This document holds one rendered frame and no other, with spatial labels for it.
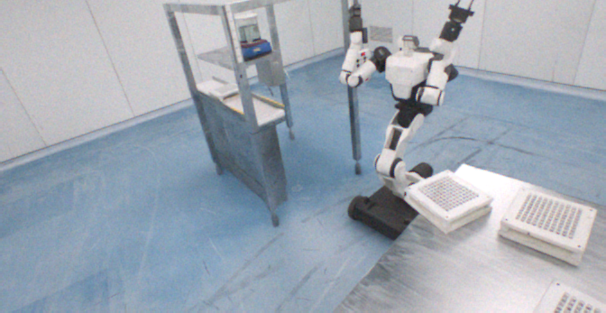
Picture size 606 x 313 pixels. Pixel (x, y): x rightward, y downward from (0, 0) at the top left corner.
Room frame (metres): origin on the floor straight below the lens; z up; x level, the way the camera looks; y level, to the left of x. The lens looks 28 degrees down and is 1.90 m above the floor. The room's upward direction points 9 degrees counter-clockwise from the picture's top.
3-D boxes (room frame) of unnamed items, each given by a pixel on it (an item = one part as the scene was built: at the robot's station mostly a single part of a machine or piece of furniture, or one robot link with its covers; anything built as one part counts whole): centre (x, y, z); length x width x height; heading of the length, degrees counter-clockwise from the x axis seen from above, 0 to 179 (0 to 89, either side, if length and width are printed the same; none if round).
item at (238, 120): (2.81, 0.58, 0.85); 1.30 x 0.29 x 0.10; 33
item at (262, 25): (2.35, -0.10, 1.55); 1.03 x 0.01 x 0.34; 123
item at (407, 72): (2.03, -0.77, 1.15); 0.34 x 0.30 x 0.36; 37
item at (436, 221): (1.08, -0.56, 0.90); 0.24 x 0.24 x 0.02; 20
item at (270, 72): (2.40, 0.15, 1.22); 0.22 x 0.11 x 0.20; 33
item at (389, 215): (1.98, -0.71, 0.19); 0.64 x 0.52 x 0.33; 127
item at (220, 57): (2.49, 0.38, 1.33); 0.62 x 0.38 x 0.04; 33
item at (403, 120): (2.05, -0.79, 0.88); 0.28 x 0.13 x 0.18; 127
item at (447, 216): (1.08, -0.56, 0.95); 0.25 x 0.24 x 0.02; 110
